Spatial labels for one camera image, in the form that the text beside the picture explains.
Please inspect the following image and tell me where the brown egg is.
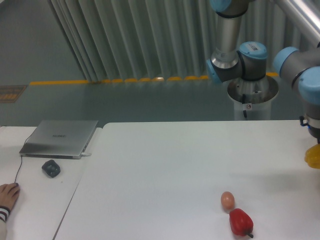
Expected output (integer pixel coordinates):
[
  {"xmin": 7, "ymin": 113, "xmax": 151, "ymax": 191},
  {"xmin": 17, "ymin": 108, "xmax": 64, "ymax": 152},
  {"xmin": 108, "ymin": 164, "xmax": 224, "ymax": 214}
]
[{"xmin": 220, "ymin": 191, "xmax": 235, "ymax": 210}]

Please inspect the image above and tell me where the silver laptop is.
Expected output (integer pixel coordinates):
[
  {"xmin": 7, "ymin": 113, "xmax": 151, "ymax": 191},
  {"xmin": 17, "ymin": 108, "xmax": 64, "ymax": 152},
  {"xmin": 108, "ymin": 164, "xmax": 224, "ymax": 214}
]
[{"xmin": 19, "ymin": 120, "xmax": 98, "ymax": 159}]

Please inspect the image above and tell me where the striped sleeve forearm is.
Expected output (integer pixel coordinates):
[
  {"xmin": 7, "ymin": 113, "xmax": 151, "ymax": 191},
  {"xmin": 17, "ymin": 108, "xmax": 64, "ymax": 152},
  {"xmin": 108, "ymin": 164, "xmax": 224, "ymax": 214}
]
[{"xmin": 0, "ymin": 206, "xmax": 11, "ymax": 240}]

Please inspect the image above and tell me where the yellow bell pepper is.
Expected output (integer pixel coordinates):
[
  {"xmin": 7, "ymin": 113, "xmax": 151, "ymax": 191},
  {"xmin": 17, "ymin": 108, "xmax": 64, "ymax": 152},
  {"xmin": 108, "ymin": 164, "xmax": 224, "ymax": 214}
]
[{"xmin": 304, "ymin": 144, "xmax": 320, "ymax": 169}]

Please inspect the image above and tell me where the black mouse cable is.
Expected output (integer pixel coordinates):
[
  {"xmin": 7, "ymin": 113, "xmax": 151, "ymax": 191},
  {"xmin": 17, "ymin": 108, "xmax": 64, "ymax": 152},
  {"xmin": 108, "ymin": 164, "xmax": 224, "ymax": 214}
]
[{"xmin": 12, "ymin": 124, "xmax": 41, "ymax": 185}]

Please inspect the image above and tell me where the red bell pepper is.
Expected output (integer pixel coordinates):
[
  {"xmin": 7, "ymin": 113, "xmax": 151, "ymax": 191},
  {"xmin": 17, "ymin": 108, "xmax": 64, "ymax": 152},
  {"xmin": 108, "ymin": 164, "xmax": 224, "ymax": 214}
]
[{"xmin": 229, "ymin": 208, "xmax": 254, "ymax": 238}]

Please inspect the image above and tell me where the white usb dongle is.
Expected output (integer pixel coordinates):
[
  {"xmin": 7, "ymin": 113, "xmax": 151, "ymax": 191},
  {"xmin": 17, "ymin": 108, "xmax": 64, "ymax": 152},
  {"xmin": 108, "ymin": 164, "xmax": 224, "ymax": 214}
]
[{"xmin": 81, "ymin": 152, "xmax": 92, "ymax": 157}]

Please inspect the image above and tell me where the person's hand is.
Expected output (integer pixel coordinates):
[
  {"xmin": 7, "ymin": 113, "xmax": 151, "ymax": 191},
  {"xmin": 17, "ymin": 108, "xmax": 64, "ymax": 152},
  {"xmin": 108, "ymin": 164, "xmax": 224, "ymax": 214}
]
[{"xmin": 0, "ymin": 183, "xmax": 20, "ymax": 211}]

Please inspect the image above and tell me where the black pedestal cable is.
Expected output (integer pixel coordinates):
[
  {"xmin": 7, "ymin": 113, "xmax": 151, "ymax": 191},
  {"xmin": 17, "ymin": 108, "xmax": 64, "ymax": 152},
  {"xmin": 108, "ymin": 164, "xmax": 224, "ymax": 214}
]
[{"xmin": 241, "ymin": 93, "xmax": 248, "ymax": 119}]

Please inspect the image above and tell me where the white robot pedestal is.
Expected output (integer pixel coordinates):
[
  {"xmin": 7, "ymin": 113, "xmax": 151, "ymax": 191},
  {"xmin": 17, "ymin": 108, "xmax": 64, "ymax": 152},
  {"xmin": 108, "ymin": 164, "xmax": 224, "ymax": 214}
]
[{"xmin": 227, "ymin": 75, "xmax": 279, "ymax": 121}]

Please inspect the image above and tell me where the grey pleated curtain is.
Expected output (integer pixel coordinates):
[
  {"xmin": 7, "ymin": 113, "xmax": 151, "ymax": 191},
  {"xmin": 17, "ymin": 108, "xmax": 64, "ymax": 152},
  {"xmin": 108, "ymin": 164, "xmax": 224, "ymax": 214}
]
[{"xmin": 47, "ymin": 0, "xmax": 320, "ymax": 83}]

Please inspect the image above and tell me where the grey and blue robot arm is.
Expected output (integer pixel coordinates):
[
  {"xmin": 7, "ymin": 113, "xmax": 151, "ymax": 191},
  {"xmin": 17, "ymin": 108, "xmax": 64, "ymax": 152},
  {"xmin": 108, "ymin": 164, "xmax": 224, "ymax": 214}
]
[{"xmin": 206, "ymin": 0, "xmax": 320, "ymax": 139}]

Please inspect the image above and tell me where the black small gadget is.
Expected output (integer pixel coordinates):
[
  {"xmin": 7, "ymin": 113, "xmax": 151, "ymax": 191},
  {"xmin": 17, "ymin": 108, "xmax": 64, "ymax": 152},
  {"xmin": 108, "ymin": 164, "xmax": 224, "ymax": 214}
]
[{"xmin": 41, "ymin": 159, "xmax": 61, "ymax": 178}]

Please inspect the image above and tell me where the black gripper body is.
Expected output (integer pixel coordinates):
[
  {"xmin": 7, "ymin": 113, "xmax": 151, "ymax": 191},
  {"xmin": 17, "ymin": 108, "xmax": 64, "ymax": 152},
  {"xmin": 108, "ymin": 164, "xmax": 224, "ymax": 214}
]
[{"xmin": 299, "ymin": 115, "xmax": 320, "ymax": 144}]

